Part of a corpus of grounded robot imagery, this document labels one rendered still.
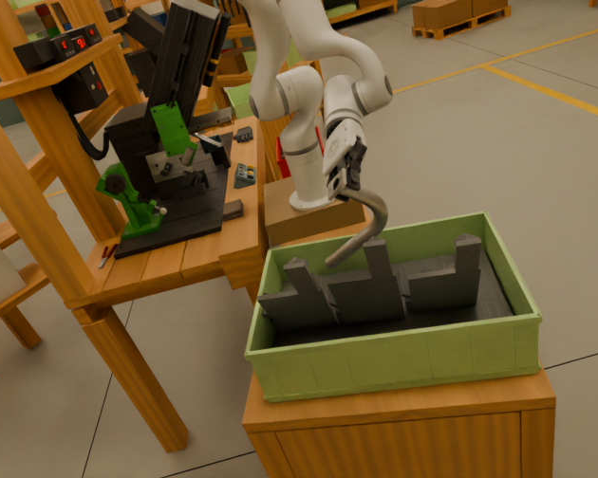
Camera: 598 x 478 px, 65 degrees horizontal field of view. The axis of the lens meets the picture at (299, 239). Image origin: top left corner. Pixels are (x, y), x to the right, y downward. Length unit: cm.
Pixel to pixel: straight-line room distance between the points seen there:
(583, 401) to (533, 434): 94
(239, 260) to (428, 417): 79
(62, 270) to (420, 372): 117
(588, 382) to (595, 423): 18
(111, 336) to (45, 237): 43
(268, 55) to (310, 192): 46
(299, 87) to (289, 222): 43
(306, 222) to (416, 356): 68
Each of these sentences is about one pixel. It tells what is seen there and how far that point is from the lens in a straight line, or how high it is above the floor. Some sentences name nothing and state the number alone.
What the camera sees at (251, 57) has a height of 89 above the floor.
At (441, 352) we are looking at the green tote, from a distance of 106.
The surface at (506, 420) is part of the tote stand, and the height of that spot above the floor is 73.
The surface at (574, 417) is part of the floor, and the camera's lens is 209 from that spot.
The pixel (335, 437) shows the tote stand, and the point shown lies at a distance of 119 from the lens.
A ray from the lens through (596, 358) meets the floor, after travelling 229.
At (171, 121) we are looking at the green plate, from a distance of 208.
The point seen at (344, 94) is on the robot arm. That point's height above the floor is 138.
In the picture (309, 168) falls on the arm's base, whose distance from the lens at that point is 153.
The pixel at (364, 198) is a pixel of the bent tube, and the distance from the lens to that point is 92.
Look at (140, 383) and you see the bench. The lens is 200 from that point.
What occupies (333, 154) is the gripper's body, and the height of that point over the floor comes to 131.
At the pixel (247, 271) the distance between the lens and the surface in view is 160.
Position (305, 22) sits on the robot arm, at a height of 153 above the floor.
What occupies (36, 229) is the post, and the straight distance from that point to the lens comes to 165.
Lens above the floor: 167
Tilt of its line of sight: 31 degrees down
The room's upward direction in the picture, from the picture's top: 17 degrees counter-clockwise
